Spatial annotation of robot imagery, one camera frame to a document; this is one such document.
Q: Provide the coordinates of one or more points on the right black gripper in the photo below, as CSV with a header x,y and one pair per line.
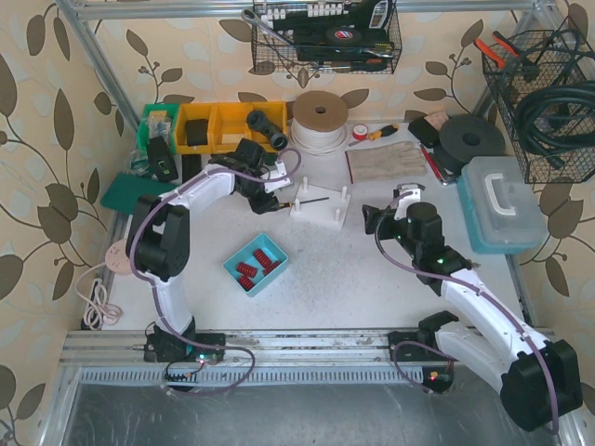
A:
x,y
378,222

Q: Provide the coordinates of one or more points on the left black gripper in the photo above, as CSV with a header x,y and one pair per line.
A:
x,y
259,201

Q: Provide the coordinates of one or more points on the small orange-black screwdriver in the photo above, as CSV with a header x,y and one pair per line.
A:
x,y
298,203

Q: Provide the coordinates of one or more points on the large red spring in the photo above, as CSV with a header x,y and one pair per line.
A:
x,y
261,258

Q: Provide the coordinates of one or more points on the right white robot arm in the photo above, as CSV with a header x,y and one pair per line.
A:
x,y
537,379

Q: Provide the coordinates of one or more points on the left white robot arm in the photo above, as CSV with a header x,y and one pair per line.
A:
x,y
159,240

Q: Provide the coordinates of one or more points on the small red spring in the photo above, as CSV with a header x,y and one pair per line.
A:
x,y
272,266

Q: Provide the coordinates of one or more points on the teal spring tray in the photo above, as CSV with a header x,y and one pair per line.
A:
x,y
253,286

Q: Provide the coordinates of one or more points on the beige work glove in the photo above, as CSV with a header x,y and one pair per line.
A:
x,y
401,159

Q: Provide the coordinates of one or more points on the black aluminium profile block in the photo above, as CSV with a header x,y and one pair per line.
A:
x,y
191,166

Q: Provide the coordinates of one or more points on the grey plastic pipe fitting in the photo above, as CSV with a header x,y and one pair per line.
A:
x,y
258,121

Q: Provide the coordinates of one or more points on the red white tape roll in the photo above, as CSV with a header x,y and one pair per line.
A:
x,y
360,132

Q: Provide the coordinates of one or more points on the yellow storage bins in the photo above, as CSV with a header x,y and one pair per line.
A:
x,y
226,125

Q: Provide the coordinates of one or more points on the yellow-black bit driver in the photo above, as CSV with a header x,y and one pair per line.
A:
x,y
386,131

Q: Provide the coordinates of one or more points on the black block in bin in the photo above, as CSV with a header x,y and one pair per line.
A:
x,y
196,132

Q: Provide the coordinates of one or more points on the black case with sponge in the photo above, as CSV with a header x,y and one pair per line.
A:
x,y
427,128

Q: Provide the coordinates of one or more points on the black meter device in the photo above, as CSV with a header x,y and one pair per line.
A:
x,y
161,161

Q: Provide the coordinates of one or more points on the black disc spool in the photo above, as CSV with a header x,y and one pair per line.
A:
x,y
465,137

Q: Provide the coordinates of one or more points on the teal clear storage box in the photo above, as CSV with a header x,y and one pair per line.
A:
x,y
500,210

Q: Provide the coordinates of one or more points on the green storage bin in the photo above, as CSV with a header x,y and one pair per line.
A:
x,y
157,120

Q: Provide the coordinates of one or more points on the green flat case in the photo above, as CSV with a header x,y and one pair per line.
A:
x,y
124,191

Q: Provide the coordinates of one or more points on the white four-peg base plate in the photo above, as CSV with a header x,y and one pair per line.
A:
x,y
329,214

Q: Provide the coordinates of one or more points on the white cable spool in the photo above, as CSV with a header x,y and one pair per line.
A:
x,y
319,123

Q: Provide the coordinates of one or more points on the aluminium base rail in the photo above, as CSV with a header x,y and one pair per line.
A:
x,y
257,358

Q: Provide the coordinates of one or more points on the top wire basket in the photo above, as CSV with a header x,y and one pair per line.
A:
x,y
311,38

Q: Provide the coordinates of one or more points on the wire basket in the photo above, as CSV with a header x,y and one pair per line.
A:
x,y
311,38
546,101

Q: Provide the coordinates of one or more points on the right wire basket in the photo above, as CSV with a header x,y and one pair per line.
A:
x,y
546,101

